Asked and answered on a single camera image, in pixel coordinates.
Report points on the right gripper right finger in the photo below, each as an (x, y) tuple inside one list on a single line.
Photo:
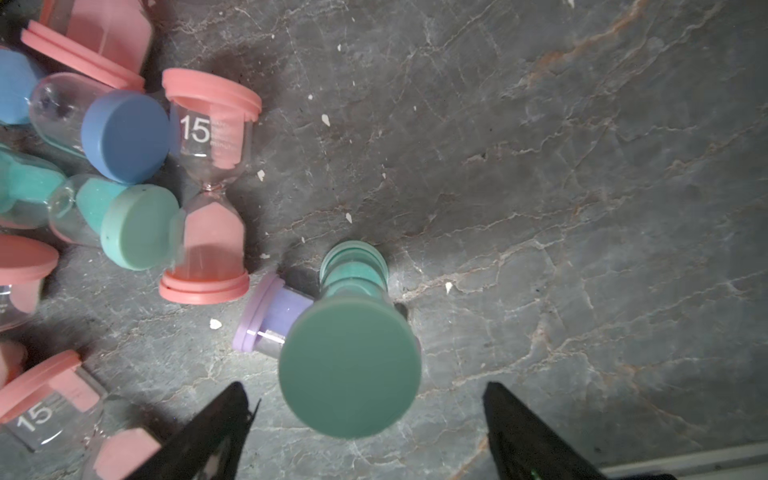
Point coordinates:
[(523, 446)]

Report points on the blue small hourglass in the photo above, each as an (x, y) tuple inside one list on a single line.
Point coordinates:
[(123, 134)]

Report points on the green small hourglass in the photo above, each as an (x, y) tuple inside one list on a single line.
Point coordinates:
[(136, 226)]

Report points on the large green hourglass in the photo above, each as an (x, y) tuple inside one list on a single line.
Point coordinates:
[(351, 365)]

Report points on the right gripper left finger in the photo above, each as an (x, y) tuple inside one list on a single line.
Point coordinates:
[(210, 445)]

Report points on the pink 15 hourglass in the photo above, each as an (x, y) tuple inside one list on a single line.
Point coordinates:
[(212, 121)]

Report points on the purple hourglass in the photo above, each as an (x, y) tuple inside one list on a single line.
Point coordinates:
[(269, 315)]

